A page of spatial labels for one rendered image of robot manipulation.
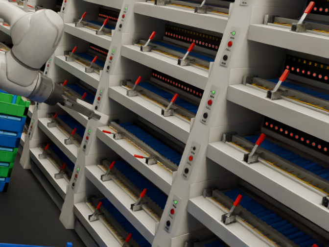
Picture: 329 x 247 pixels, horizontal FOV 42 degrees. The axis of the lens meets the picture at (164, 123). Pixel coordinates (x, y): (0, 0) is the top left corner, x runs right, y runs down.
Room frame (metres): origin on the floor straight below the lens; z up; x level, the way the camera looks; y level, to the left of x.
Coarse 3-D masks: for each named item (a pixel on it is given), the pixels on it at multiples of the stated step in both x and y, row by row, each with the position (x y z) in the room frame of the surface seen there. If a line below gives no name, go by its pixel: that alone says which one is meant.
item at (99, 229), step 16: (96, 192) 1.91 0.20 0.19; (80, 208) 1.82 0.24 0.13; (96, 208) 1.74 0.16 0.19; (112, 208) 1.81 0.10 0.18; (96, 224) 1.70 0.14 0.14; (112, 224) 1.70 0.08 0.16; (128, 224) 1.70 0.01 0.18; (96, 240) 1.65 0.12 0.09; (112, 240) 1.61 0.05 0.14; (128, 240) 1.53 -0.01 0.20; (144, 240) 1.60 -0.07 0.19
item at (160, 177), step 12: (108, 120) 1.88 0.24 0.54; (120, 120) 1.91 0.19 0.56; (132, 120) 1.95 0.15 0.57; (144, 120) 1.88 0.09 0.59; (96, 132) 1.85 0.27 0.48; (108, 144) 1.76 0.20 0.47; (120, 144) 1.68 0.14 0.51; (180, 144) 1.66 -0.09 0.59; (132, 156) 1.59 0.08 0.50; (144, 156) 1.58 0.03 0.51; (144, 168) 1.51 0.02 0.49; (156, 168) 1.49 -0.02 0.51; (156, 180) 1.45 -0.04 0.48; (168, 180) 1.40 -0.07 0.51; (168, 192) 1.39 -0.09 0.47
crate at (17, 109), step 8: (0, 96) 2.13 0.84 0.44; (8, 96) 2.15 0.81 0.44; (0, 104) 1.95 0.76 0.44; (8, 104) 1.97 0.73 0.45; (16, 104) 1.99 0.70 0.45; (24, 104) 2.02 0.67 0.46; (0, 112) 1.95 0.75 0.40; (8, 112) 1.97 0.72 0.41; (16, 112) 1.99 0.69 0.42; (24, 112) 2.01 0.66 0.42
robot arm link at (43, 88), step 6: (42, 78) 1.33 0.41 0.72; (48, 78) 1.36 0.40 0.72; (42, 84) 1.32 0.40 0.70; (48, 84) 1.34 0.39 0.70; (36, 90) 1.31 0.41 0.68; (42, 90) 1.32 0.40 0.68; (48, 90) 1.34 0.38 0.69; (30, 96) 1.32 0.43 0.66; (36, 96) 1.32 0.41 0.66; (42, 96) 1.33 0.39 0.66; (48, 96) 1.35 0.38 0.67
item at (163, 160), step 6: (108, 126) 1.84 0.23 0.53; (114, 126) 1.83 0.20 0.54; (120, 126) 1.81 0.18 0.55; (126, 132) 1.75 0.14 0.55; (132, 138) 1.70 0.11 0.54; (138, 144) 1.66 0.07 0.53; (144, 144) 1.64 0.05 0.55; (144, 150) 1.61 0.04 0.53; (150, 150) 1.59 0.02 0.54; (162, 156) 1.54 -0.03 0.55; (162, 162) 1.52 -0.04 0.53; (168, 162) 1.49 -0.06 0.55; (168, 168) 1.49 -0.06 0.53; (174, 168) 1.45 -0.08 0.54
